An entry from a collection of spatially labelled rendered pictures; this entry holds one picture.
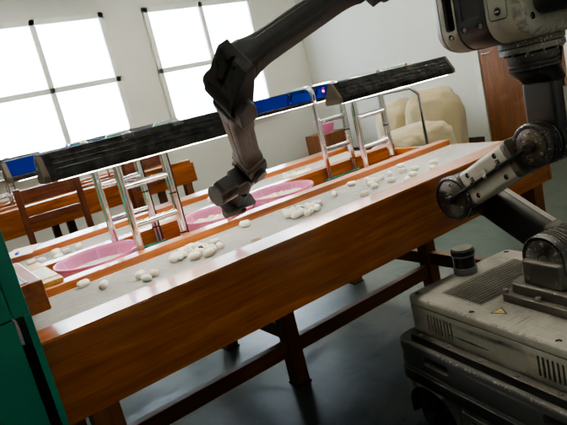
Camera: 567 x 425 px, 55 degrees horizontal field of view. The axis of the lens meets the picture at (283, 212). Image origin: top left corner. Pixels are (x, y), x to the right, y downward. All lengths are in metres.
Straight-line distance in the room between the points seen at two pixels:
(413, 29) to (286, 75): 2.06
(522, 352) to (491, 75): 5.24
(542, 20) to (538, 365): 0.74
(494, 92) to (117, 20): 4.37
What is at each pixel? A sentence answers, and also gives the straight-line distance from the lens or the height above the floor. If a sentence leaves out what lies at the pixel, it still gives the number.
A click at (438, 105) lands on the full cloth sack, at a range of 5.91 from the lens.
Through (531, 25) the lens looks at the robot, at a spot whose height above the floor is 1.14.
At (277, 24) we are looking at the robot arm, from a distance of 1.03.
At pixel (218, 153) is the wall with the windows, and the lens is 7.41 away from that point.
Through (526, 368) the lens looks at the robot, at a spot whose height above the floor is 0.39.
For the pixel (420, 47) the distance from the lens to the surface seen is 7.02.
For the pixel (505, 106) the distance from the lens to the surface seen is 6.44.
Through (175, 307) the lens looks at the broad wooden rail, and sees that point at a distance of 1.26.
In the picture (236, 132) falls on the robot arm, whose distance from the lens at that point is 1.14.
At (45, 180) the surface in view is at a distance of 1.45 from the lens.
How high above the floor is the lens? 1.12
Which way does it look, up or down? 12 degrees down
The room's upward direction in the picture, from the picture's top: 13 degrees counter-clockwise
